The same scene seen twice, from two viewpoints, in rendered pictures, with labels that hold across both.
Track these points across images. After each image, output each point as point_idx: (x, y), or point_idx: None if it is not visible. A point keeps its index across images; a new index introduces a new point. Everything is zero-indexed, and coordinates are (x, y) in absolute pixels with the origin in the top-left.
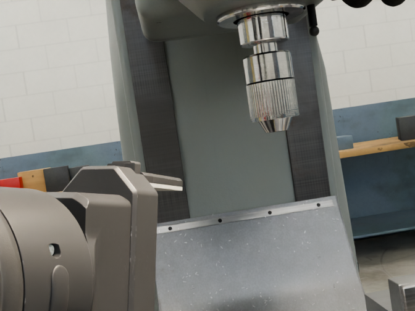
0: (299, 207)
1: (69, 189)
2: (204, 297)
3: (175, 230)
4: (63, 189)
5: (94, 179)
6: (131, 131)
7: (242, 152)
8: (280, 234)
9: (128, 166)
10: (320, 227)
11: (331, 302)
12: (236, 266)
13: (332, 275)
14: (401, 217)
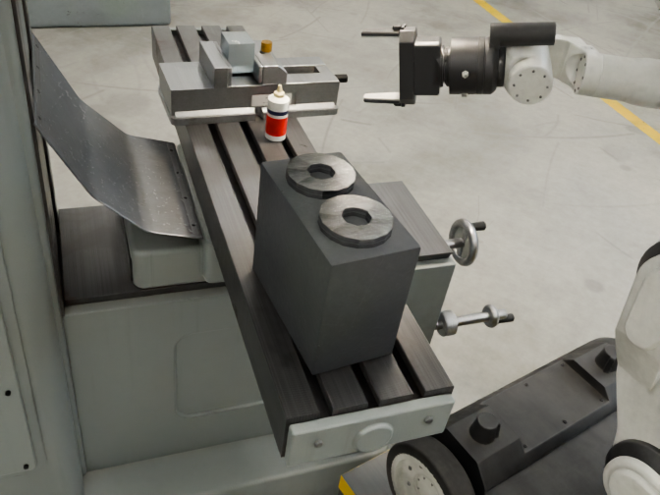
0: (36, 53)
1: (414, 40)
2: (82, 164)
3: (41, 118)
4: (413, 41)
5: (415, 33)
6: (9, 13)
7: (20, 10)
8: (51, 84)
9: (406, 26)
10: (49, 66)
11: (92, 122)
12: (67, 127)
13: (76, 102)
14: None
